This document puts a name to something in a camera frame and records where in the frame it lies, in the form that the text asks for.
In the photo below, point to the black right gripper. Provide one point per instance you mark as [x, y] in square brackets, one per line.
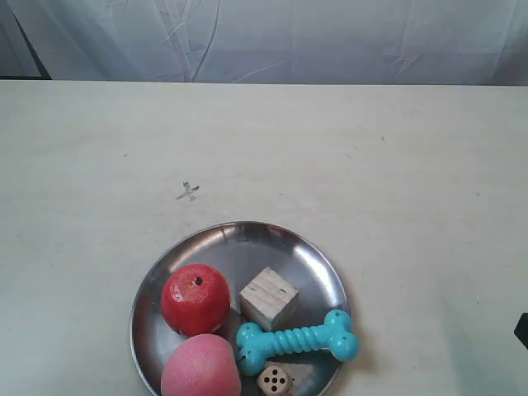
[521, 329]

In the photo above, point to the large round metal plate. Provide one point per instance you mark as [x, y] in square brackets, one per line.
[239, 250]

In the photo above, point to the small wooden die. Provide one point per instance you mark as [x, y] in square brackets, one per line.
[275, 381]

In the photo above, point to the wooden cube block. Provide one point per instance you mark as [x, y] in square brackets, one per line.
[268, 300]

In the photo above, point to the teal rubber bone toy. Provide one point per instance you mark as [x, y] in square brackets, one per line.
[256, 346]

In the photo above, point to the pink toy peach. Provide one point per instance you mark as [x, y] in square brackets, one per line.
[201, 365]

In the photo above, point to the red toy apple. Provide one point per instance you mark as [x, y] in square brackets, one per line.
[195, 299]

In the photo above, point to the white backdrop cloth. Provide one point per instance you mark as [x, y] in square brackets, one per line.
[312, 42]

